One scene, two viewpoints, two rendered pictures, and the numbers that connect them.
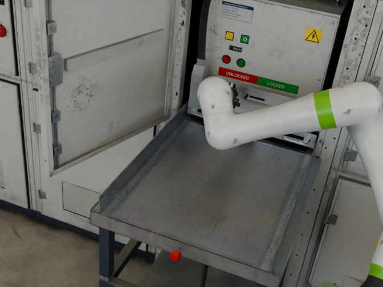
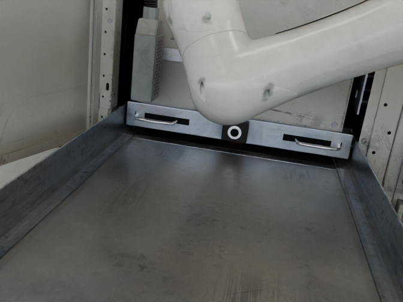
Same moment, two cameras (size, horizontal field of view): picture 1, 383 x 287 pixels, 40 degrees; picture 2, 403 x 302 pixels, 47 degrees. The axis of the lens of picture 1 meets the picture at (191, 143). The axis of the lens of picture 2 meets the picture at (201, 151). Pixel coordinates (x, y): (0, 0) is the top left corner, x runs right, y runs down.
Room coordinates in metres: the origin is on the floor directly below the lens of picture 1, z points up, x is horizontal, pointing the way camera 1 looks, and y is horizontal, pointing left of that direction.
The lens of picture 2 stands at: (0.82, 0.06, 1.20)
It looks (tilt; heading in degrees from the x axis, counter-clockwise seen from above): 19 degrees down; 349
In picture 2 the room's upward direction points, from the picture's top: 7 degrees clockwise
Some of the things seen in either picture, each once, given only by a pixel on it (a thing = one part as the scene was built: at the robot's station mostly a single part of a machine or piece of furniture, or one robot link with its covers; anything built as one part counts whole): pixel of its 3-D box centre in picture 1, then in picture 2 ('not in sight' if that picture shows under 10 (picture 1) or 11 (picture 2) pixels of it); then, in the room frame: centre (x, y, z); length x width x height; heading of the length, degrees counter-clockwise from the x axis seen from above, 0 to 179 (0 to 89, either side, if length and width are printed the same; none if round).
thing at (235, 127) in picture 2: not in sight; (234, 130); (1.83, -0.22, 0.90); 0.06 x 0.03 x 0.05; 72
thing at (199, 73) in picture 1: (199, 84); (148, 59); (1.86, 0.00, 1.04); 0.08 x 0.05 x 0.17; 162
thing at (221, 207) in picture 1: (216, 188); (209, 230); (1.49, -0.11, 0.82); 0.68 x 0.62 x 0.06; 162
